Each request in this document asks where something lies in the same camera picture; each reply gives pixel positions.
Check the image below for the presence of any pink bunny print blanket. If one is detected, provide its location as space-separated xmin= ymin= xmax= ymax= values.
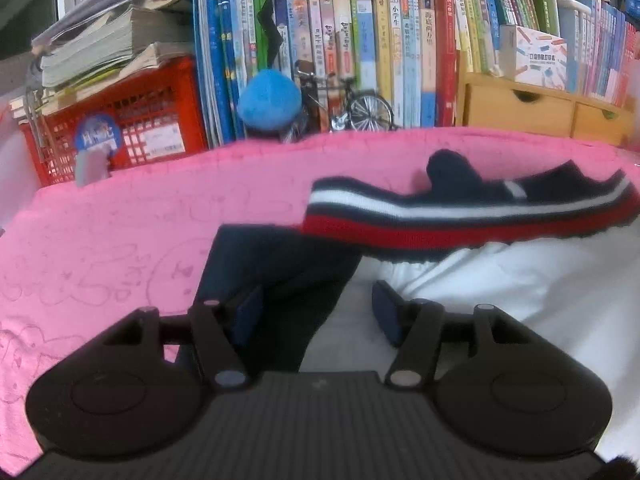
xmin=0 ymin=126 xmax=640 ymax=476

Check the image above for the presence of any wooden drawer organizer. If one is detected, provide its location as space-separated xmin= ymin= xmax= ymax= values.
xmin=454 ymin=71 xmax=637 ymax=147

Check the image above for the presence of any white label printer box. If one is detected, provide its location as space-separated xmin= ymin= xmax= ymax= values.
xmin=499 ymin=24 xmax=569 ymax=93

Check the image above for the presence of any black strap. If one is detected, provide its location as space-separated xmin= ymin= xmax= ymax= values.
xmin=257 ymin=0 xmax=312 ymax=69

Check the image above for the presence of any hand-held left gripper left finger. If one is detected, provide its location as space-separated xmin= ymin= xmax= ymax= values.
xmin=102 ymin=285 xmax=266 ymax=392

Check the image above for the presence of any white and navy jacket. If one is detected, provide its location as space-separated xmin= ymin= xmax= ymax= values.
xmin=192 ymin=149 xmax=640 ymax=461

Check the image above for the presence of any small round blue plush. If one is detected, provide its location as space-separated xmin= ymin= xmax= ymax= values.
xmin=236 ymin=68 xmax=304 ymax=134

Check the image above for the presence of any red plastic crate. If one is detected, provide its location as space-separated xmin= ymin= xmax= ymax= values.
xmin=19 ymin=56 xmax=212 ymax=189

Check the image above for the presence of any stack of papers and booklets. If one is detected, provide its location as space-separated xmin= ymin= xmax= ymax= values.
xmin=10 ymin=0 xmax=197 ymax=112

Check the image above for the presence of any model bicycle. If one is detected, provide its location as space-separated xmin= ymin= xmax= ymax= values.
xmin=281 ymin=59 xmax=397 ymax=144

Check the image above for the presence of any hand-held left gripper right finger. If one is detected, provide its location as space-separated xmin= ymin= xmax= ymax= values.
xmin=371 ymin=280 xmax=531 ymax=389

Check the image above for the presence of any round blue hand fan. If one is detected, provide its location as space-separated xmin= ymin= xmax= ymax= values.
xmin=74 ymin=114 xmax=124 ymax=184

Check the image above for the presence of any row of colourful books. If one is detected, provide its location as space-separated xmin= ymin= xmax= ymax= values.
xmin=190 ymin=0 xmax=640 ymax=144

